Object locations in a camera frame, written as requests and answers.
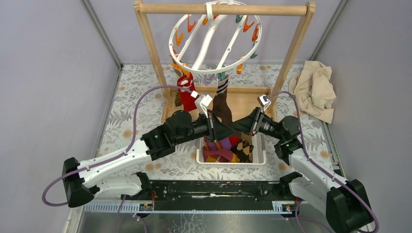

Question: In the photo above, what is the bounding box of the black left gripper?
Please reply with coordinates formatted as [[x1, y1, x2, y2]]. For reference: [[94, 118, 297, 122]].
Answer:
[[173, 110, 235, 146]]

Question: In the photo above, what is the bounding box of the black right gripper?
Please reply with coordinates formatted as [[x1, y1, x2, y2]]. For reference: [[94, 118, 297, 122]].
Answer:
[[228, 106, 285, 141]]

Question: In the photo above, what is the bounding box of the purple orange striped sock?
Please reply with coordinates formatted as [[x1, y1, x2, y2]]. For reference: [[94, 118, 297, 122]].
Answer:
[[202, 138, 238, 163]]

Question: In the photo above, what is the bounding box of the red santa bear sock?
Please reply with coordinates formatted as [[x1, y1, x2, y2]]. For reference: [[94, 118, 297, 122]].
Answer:
[[227, 136, 241, 146]]

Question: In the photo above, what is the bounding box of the dark brown sock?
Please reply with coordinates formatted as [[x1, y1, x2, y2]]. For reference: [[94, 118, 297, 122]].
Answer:
[[212, 74, 233, 126]]

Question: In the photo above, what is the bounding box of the small red sock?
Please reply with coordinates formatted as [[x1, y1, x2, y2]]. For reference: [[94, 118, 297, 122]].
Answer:
[[177, 74, 196, 112]]

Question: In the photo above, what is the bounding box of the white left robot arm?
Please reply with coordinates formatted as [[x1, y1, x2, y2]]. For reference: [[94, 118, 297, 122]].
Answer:
[[62, 110, 234, 208]]

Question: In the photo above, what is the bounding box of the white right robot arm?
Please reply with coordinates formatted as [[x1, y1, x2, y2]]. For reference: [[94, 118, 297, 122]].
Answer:
[[232, 107, 374, 233]]

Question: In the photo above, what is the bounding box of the wooden hanger stand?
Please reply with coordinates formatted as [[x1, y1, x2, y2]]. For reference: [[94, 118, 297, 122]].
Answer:
[[134, 0, 317, 131]]

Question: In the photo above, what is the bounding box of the white round clip hanger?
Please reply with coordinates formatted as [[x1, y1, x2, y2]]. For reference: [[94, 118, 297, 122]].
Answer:
[[168, 11, 263, 75]]

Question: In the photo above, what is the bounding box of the white plastic basket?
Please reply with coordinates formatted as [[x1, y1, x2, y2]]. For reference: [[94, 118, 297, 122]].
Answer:
[[196, 133, 267, 168]]

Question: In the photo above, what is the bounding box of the brown beige striped sock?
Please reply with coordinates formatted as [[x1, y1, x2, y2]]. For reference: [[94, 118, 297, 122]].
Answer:
[[173, 68, 183, 107]]

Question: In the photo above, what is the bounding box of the teal clothes peg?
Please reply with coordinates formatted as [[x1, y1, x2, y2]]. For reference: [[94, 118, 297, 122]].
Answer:
[[217, 72, 226, 81]]

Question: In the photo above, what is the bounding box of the orange clothes peg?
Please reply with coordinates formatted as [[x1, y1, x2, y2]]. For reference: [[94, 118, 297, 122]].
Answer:
[[170, 62, 190, 78], [174, 27, 184, 46], [242, 16, 255, 33]]

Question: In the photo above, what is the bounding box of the beige crumpled cloth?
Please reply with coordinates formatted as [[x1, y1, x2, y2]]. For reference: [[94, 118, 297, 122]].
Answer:
[[289, 61, 336, 124]]

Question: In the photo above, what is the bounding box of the floral patterned table mat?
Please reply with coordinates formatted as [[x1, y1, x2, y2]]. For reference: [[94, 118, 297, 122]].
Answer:
[[98, 64, 337, 182]]

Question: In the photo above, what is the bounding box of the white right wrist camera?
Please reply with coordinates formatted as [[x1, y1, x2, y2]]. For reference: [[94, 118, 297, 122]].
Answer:
[[257, 95, 272, 113]]

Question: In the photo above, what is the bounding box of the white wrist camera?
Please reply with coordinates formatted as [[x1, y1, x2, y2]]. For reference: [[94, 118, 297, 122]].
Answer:
[[190, 91, 213, 118], [257, 95, 272, 113]]

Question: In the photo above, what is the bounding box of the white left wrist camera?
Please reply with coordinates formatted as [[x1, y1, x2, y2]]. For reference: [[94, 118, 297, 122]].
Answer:
[[190, 91, 213, 118]]

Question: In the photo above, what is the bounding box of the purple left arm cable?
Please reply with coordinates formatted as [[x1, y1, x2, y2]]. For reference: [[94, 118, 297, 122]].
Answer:
[[42, 85, 194, 207]]

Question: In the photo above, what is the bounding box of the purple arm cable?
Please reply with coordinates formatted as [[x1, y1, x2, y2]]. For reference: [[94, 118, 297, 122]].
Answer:
[[42, 85, 194, 207], [267, 91, 380, 233]]

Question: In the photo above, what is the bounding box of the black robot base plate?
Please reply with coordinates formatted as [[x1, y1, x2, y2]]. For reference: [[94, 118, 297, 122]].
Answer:
[[120, 180, 311, 211]]

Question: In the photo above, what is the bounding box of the grey cable duct rail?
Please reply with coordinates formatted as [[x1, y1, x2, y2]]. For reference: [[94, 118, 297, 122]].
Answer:
[[84, 201, 295, 215]]

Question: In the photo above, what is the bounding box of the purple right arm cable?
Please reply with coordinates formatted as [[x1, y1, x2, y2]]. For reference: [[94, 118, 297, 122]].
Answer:
[[267, 91, 380, 233]]

